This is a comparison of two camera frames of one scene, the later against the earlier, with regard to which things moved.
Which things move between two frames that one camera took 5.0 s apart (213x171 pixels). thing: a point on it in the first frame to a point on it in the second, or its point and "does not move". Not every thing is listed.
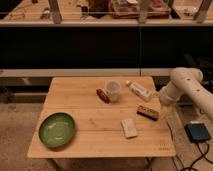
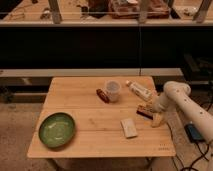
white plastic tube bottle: (140, 91) does not move
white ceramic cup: (113, 88) does not move
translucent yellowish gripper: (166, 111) to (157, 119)
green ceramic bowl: (56, 130) does not move
